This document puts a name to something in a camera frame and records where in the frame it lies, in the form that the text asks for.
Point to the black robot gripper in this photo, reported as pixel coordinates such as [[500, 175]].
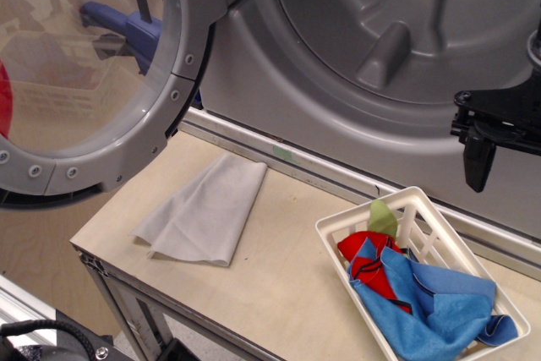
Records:
[[508, 117]]

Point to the large blue cloth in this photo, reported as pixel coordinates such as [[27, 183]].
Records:
[[451, 309]]

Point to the white plastic laundry basket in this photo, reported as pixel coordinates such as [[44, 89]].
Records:
[[432, 239]]

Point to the grey washing machine body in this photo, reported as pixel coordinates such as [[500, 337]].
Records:
[[370, 84]]

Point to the grey round machine door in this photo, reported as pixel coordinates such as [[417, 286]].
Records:
[[81, 125]]

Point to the light green cloth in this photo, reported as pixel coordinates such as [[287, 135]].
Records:
[[382, 219]]

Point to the red cloth in basket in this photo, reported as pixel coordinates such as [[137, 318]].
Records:
[[363, 251]]

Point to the grey folded cloth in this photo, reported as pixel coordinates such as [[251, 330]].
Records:
[[204, 220]]

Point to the blue plastic object behind door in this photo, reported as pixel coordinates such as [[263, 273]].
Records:
[[127, 35]]

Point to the red object behind door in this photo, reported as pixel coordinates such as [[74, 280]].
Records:
[[6, 102]]

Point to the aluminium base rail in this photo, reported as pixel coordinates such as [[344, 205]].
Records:
[[501, 245]]

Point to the aluminium table frame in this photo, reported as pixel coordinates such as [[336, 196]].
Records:
[[142, 313]]

